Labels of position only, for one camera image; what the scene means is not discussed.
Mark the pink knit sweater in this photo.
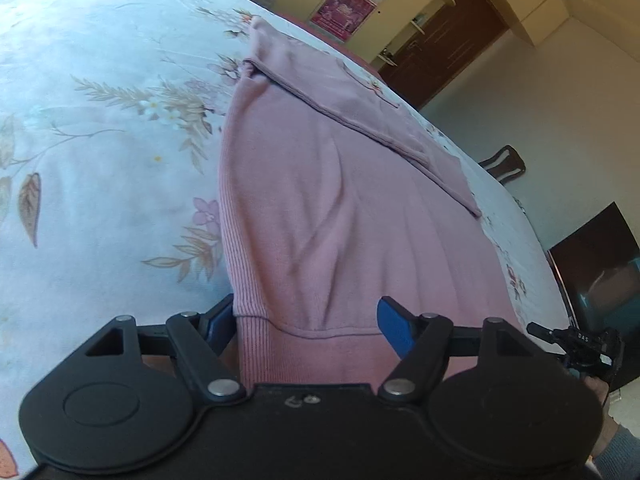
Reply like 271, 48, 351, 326
219, 18, 515, 385

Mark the person's right hand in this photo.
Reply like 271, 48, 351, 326
582, 376, 620, 458

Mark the dark glossy cabinet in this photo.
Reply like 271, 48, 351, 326
550, 203, 639, 389

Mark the dark wooden chair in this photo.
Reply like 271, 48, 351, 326
480, 145, 526, 185

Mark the white floral quilt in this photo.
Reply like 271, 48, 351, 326
0, 0, 572, 480

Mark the dark brown wooden door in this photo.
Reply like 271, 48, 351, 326
380, 0, 508, 110

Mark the lower right purple poster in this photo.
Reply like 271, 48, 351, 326
311, 0, 375, 41

